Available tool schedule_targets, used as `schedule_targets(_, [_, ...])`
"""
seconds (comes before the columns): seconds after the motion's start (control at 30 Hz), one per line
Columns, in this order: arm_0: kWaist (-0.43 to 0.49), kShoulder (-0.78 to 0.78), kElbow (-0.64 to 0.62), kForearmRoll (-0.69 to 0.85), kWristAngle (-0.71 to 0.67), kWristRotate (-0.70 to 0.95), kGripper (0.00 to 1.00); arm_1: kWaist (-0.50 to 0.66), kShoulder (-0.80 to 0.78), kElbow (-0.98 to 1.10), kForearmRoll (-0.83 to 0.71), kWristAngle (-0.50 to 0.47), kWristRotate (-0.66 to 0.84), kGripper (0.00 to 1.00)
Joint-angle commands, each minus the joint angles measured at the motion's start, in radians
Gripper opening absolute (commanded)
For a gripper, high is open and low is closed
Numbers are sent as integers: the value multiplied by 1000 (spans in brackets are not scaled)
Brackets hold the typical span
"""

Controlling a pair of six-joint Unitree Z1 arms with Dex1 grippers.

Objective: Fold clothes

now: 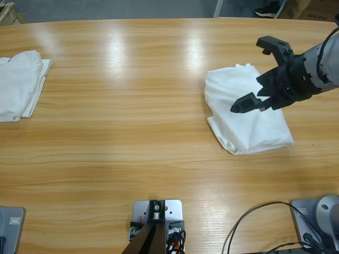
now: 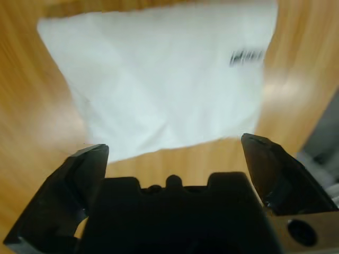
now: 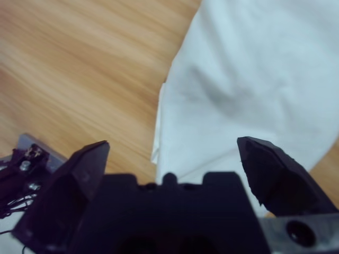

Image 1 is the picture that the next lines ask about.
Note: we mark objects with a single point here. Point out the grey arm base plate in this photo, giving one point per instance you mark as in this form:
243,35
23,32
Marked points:
10,230
312,222

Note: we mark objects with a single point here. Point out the wooden pallet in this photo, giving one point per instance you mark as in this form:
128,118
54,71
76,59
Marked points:
10,13

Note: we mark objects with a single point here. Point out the black white shoe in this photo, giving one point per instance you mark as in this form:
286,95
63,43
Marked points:
267,9

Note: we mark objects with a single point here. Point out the brown cardboard box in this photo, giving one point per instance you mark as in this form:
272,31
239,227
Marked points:
312,8

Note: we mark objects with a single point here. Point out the white metal post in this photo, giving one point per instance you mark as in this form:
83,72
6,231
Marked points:
218,8

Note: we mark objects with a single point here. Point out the white Unitree T-shirt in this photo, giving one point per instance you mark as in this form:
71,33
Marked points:
18,84
249,121

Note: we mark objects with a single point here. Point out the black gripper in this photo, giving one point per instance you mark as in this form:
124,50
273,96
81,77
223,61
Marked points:
291,82

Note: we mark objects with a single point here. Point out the white block with dark post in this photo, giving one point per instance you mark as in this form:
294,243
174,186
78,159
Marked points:
157,227

